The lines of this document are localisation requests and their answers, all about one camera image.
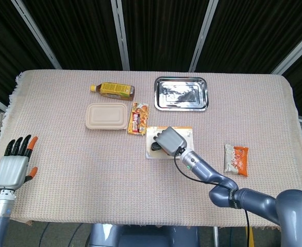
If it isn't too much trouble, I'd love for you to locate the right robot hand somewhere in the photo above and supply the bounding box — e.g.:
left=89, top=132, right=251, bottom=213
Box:
left=152, top=126, right=188, bottom=156

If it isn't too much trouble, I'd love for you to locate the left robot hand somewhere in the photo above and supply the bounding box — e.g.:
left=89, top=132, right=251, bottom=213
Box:
left=0, top=135, right=39, bottom=191

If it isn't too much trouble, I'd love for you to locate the yellow curry roux box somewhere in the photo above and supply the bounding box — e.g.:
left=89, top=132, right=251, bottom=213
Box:
left=127, top=102, right=150, bottom=136

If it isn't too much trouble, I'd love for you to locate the shiny metal tray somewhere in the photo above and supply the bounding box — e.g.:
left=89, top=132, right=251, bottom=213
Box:
left=154, top=76, right=209, bottom=112

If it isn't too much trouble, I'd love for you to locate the white orange snack packet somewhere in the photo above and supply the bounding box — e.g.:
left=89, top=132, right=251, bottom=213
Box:
left=223, top=144, right=249, bottom=178

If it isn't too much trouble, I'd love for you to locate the beige lidded food container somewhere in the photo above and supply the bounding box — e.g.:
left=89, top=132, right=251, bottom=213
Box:
left=85, top=103, right=128, bottom=131

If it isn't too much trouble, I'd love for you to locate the yellow label tea bottle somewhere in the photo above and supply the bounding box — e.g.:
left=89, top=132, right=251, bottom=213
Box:
left=90, top=82, right=136, bottom=101

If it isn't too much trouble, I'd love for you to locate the beige woven tablecloth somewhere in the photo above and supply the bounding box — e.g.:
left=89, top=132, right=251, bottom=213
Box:
left=0, top=69, right=302, bottom=231

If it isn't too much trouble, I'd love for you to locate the grey robot torso base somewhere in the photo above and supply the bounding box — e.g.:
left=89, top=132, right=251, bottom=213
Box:
left=88, top=223, right=200, bottom=247

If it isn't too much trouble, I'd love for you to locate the black curtain backdrop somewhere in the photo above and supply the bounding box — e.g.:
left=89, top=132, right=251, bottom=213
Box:
left=0, top=0, right=302, bottom=119

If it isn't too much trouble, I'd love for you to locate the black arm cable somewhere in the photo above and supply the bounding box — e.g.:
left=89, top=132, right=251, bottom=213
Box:
left=173, top=146, right=251, bottom=247

